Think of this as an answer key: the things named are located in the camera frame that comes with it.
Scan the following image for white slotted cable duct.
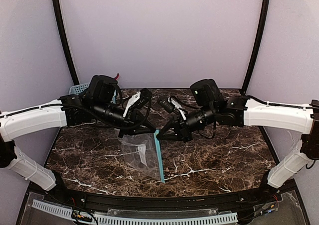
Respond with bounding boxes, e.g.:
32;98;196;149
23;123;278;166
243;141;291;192
31;199;239;225

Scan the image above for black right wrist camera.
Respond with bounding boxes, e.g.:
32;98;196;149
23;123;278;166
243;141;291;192
158;78;222;122

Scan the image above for black left frame post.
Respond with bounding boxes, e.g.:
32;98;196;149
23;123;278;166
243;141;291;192
52;0;79;85

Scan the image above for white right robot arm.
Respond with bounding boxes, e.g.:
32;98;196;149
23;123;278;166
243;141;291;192
157;79;319;193

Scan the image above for clear zip top bag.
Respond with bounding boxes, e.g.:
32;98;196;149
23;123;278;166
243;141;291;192
118;129;165;183

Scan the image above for black frame post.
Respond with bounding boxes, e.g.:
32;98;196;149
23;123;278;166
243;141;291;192
240;0;270;95
52;0;79;85

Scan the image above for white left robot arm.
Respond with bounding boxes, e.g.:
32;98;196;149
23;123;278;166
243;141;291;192
0;75;156;192

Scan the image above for black front table rail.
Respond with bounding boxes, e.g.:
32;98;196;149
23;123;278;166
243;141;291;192
41;188;267;211

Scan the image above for black right frame post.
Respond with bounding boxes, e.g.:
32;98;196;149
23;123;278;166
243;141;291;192
240;0;270;95

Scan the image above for light blue plastic basket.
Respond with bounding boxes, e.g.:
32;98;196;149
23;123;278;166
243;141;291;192
68;83;90;95

